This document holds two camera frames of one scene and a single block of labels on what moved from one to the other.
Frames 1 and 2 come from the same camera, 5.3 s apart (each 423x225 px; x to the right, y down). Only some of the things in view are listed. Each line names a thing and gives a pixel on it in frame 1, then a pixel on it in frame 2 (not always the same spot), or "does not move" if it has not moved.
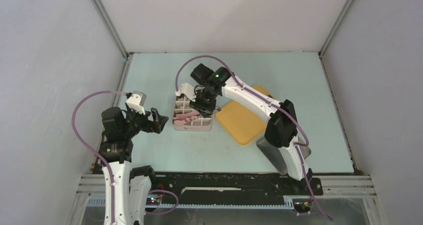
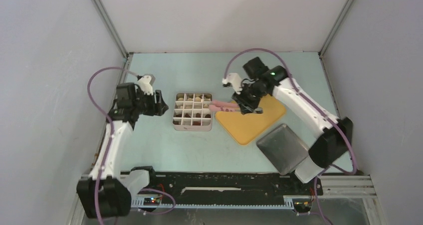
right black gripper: [205, 110] -> [246, 106]
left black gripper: [156, 125] -> [158, 109]
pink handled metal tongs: [182, 118] -> [218, 106]
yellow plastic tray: [243, 123] does not move
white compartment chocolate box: [182, 106] does not move
